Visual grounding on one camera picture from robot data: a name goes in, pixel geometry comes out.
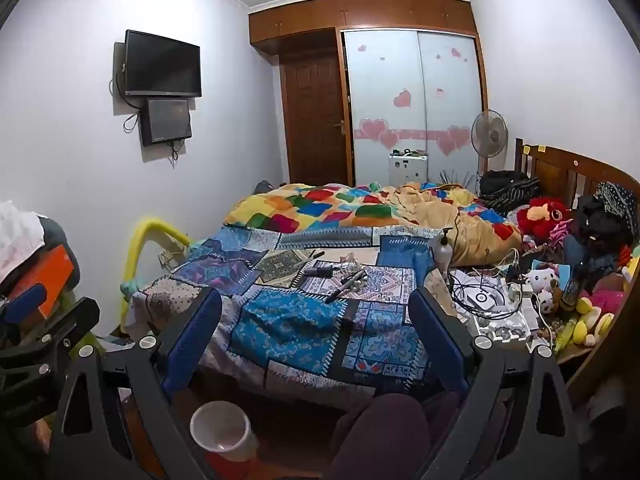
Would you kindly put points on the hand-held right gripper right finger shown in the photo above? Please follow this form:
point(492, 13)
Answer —
point(440, 340)

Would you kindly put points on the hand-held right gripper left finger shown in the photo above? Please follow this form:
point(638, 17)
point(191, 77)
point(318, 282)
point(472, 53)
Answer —
point(192, 340)

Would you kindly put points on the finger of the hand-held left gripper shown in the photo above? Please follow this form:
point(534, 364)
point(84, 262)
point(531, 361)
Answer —
point(27, 301)
point(70, 322)

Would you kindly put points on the white plastic waste bin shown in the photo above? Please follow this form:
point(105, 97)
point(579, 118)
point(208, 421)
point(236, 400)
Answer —
point(222, 427)

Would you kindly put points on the black marker pen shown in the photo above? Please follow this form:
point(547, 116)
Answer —
point(338, 295)
point(354, 281)

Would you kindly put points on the clear plastic wrapper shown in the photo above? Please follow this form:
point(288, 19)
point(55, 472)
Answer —
point(356, 272)

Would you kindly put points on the short black marker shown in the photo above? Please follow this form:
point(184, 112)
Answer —
point(318, 271)

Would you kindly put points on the orange cardboard box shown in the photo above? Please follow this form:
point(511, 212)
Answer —
point(42, 275)

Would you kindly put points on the dark grey bag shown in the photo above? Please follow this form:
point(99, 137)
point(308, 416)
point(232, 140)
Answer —
point(62, 245)

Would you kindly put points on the teal cloth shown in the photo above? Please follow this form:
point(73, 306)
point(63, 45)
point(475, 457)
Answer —
point(127, 288)

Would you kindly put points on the white cloth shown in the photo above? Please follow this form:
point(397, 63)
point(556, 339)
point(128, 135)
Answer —
point(17, 232)

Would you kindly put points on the clear pump bottle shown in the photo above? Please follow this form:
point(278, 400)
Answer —
point(442, 252)

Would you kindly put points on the blue patterned bedsheet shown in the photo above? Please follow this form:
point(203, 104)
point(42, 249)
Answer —
point(280, 325)

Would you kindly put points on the yellow foam tube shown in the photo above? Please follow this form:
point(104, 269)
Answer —
point(135, 245)

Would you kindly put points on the dark purple chair back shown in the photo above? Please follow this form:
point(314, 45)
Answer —
point(377, 435)

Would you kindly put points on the white cat plush toy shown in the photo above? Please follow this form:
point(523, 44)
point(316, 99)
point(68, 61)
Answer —
point(542, 285)

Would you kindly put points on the red flat tray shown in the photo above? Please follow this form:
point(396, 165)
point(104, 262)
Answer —
point(230, 465)

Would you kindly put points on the yellow plush toy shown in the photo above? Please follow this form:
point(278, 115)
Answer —
point(592, 322)

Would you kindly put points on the red plush toy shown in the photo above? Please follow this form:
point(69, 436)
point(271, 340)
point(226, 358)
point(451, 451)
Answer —
point(542, 215)

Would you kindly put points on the colourful patchwork quilt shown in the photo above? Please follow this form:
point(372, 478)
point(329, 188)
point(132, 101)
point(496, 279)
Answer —
point(350, 205)

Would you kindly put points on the black striped bag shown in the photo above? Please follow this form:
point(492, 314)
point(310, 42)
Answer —
point(507, 190)

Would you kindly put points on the dark grey cloth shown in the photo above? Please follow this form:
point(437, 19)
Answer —
point(262, 187)

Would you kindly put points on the white boxy appliance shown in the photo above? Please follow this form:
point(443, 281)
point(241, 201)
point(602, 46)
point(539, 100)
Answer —
point(407, 170)

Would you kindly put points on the pink plush toy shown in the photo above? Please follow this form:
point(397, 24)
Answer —
point(612, 297)

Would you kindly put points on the black clothes pile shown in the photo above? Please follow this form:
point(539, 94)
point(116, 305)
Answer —
point(602, 220)

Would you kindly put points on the wooden bed headboard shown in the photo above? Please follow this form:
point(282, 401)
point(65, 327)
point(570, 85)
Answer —
point(560, 170)

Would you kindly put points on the standing electric fan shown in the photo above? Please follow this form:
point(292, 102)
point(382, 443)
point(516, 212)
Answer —
point(490, 132)

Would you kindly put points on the frosted sliding door wardrobe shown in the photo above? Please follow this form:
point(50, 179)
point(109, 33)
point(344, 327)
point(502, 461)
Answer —
point(415, 105)

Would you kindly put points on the brown wooden door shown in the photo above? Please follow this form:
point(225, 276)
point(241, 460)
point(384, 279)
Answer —
point(312, 120)

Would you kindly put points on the wooden overhead cabinet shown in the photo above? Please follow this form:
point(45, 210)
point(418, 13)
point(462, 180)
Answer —
point(360, 12)

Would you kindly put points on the black wall television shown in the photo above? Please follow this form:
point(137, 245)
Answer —
point(162, 62)

